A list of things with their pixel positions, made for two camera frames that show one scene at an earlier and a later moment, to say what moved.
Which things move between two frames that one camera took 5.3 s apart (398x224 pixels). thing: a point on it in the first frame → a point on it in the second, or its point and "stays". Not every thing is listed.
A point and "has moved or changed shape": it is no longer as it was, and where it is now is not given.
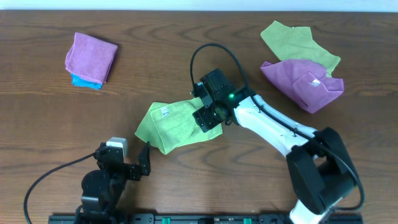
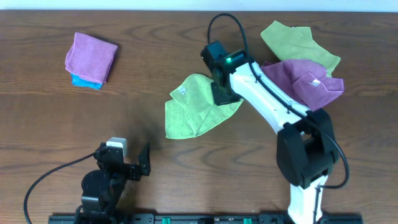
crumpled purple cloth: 305,82 stays
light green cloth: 167,125 has moved or changed shape
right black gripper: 204,117 → 224,95
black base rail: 191,218 stays
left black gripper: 125,168 stays
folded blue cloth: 78,80 stays
